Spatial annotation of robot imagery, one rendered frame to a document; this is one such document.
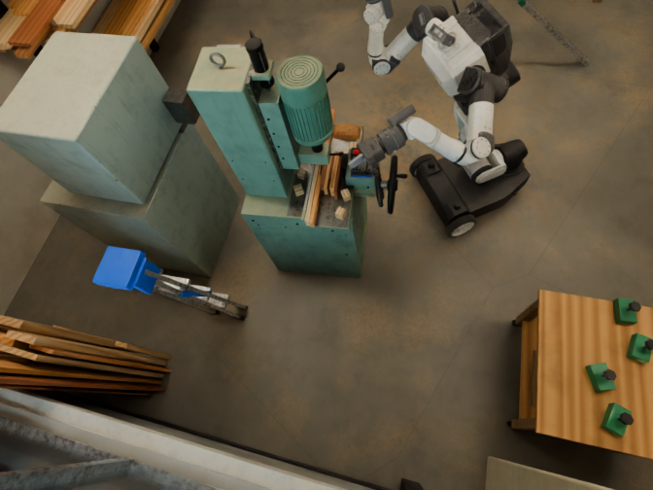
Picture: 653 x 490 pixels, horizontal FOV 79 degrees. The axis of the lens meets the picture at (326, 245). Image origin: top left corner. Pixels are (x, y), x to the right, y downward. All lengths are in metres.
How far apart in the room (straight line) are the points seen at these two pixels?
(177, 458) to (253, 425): 0.86
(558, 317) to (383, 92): 2.22
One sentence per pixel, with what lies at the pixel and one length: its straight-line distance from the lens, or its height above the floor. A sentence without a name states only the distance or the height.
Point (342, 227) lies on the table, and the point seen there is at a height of 0.90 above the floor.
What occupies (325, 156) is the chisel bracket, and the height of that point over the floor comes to 1.07.
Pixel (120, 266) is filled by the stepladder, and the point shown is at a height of 1.16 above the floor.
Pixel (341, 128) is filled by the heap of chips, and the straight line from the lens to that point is 2.08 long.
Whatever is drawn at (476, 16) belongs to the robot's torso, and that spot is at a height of 1.40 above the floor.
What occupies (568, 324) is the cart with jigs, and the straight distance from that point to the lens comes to 2.21.
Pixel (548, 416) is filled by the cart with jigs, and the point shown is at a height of 0.53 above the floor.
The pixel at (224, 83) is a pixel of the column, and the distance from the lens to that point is 1.56.
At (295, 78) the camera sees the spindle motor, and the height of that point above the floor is 1.50.
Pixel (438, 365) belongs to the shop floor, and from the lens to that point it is 2.55.
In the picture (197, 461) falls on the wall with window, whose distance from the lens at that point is 1.81.
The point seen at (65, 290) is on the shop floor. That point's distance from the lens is 3.49.
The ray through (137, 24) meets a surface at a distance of 3.80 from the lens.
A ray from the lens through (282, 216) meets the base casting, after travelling 2.01.
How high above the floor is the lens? 2.51
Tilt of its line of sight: 64 degrees down
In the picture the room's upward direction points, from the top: 18 degrees counter-clockwise
